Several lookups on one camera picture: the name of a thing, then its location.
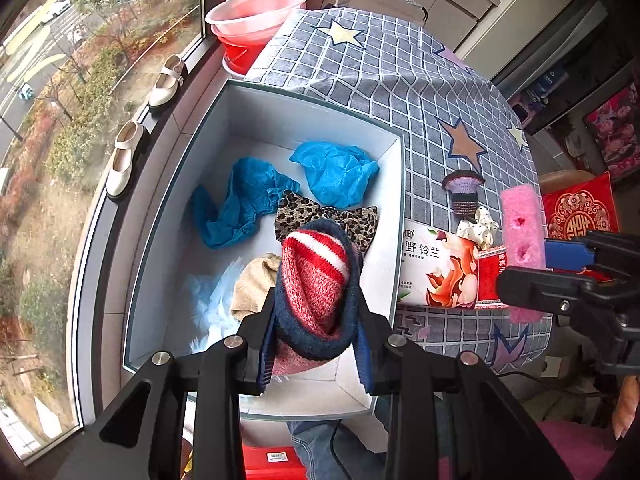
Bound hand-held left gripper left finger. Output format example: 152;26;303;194
69;286;280;480

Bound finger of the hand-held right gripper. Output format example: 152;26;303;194
496;266;596;320
544;238;598;273

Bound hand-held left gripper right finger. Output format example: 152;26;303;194
344;287;572;480

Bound pink sponge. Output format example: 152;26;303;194
501;185;549;324

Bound red blue knit sock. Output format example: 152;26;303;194
270;219;366;377

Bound leopard print bow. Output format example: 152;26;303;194
274;190;379;255

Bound dark blue lace cloth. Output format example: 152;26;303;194
191;157;301;250

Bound light blue cloth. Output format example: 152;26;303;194
289;140;380;209

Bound white storage box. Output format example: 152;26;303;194
122;79;407;420

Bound person's right hand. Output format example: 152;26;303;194
612;375;640;441

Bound red patterned cushion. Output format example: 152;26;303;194
542;172;621;281

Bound small red packet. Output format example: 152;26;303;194
474;246;510;309

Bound wooden chair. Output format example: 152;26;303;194
539;169;598;200

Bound beige folded towel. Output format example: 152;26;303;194
230;253;284;322

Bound pale blue fluffy cloth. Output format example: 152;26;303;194
186;259;247;357

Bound white polka dot scrunchie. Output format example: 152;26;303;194
456;205;501;252

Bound person's jeans leg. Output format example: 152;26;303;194
286;394;398;480

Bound red box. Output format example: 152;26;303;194
242;444;307;480

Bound floral tissue pack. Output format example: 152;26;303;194
396;224;482;311

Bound purple hair comb clip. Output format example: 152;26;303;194
442;170;487;219

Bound floral printed cloth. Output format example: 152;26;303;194
582;84;640;183

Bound pink garment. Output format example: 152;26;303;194
537;419;618;480

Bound grey checked star tablecloth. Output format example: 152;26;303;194
244;6;555;377

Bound white cabinet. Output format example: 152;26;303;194
300;0;503;61

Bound red plastic bucket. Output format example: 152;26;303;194
212;34;273;80

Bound pink plastic basin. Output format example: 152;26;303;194
204;0;309;38

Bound black cable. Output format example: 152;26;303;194
327;419;353;480

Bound cream strap shoe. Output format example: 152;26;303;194
105;120;146;199
148;53;189;109

